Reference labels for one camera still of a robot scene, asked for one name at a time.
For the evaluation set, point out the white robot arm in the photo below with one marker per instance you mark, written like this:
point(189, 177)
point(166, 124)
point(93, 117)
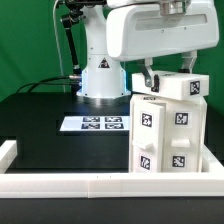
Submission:
point(103, 78)

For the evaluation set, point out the white cabinet body box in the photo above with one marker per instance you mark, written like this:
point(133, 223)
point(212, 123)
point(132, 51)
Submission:
point(164, 102)

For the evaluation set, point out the small white cabinet top box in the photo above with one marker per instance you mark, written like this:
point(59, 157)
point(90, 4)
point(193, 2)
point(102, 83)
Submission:
point(173, 85)

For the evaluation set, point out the white marker sheet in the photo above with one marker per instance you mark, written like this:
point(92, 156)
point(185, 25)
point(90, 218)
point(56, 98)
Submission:
point(95, 123)

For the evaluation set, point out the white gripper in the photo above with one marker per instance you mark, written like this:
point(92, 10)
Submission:
point(139, 29)

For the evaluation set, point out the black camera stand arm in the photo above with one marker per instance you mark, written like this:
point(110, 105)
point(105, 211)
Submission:
point(75, 15)

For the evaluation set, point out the white U-shaped fence frame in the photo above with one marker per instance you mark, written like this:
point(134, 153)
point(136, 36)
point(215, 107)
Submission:
point(209, 182)

